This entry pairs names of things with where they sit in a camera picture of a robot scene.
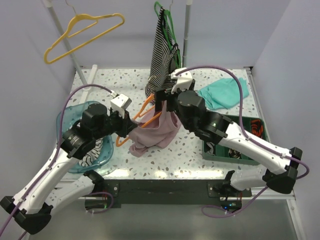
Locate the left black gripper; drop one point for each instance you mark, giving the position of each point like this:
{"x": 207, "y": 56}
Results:
{"x": 127, "y": 125}

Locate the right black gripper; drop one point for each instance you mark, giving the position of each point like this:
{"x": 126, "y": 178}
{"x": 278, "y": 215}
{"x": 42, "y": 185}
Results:
{"x": 160, "y": 96}

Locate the pink tank top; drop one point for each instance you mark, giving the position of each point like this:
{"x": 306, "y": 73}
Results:
{"x": 160, "y": 132}

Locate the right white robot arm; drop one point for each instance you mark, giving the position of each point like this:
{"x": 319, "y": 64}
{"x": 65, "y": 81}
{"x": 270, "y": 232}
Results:
{"x": 278, "y": 167}

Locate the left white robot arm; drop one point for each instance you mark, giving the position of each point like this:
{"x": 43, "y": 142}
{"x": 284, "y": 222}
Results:
{"x": 32, "y": 207}

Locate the black white striped top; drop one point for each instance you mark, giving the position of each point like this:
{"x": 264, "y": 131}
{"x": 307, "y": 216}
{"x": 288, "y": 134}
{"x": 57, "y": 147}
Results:
{"x": 162, "y": 61}

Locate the green hanger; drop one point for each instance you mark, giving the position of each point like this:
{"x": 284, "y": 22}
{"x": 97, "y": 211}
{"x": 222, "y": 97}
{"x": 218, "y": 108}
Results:
{"x": 169, "y": 34}

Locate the zebra striped garment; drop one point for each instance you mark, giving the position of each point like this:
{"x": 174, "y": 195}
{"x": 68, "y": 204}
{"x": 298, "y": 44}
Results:
{"x": 92, "y": 155}

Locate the teal cloth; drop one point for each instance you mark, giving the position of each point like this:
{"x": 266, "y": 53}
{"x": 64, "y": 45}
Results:
{"x": 221, "y": 94}

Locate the green compartment tray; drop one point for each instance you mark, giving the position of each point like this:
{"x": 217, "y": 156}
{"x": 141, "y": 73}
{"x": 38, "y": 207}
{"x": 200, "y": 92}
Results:
{"x": 245, "y": 160}

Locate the black white patterned roll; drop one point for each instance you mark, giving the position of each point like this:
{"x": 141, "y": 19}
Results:
{"x": 221, "y": 151}

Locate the orange black rolled belt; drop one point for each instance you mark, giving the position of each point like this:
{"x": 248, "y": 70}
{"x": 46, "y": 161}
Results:
{"x": 257, "y": 127}

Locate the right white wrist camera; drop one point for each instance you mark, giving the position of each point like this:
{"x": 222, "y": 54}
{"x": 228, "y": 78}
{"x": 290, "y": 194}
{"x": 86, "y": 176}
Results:
{"x": 182, "y": 79}

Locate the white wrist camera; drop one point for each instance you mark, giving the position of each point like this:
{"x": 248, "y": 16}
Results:
{"x": 182, "y": 79}
{"x": 120, "y": 103}

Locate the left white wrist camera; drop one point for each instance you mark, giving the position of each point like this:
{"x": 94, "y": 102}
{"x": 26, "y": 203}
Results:
{"x": 120, "y": 103}

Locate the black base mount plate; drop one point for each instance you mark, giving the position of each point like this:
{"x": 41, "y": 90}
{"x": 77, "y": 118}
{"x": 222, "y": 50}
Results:
{"x": 117, "y": 192}

